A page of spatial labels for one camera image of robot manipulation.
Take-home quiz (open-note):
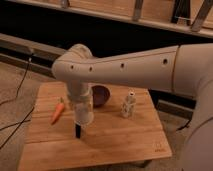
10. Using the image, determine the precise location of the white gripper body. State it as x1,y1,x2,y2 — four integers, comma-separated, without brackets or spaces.
67,82,93,112

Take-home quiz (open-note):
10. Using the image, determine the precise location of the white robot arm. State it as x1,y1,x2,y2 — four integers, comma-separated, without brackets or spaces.
52,43,213,171

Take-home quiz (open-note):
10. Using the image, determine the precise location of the black eraser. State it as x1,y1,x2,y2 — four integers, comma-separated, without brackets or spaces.
75,124,81,139

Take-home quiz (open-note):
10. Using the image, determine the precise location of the orange toy carrot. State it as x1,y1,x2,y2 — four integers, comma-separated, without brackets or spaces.
51,98,65,125

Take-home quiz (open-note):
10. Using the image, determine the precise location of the dark purple bowl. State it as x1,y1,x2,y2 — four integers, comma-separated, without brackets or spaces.
92,85,110,107

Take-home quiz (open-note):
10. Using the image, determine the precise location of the white lattice bottle figurine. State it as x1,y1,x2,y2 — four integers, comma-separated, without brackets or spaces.
121,91,136,118

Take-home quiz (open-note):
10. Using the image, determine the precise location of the wooden board table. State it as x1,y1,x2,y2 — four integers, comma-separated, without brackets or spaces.
18,82,172,171

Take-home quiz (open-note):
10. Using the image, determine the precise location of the black cable lower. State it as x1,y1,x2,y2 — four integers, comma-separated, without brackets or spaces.
0,105,36,150

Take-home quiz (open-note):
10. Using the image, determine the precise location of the black cable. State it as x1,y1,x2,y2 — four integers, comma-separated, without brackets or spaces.
0,53,35,107
0,105,36,150

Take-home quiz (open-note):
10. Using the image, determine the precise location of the wooden shelf rail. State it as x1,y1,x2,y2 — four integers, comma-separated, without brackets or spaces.
0,0,213,39

